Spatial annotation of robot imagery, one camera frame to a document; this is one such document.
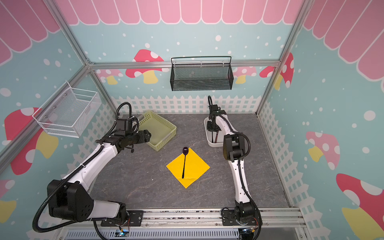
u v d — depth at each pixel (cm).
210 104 93
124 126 64
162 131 112
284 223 74
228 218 74
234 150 68
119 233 73
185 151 97
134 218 74
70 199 41
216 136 106
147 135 84
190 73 95
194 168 92
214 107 92
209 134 105
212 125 97
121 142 59
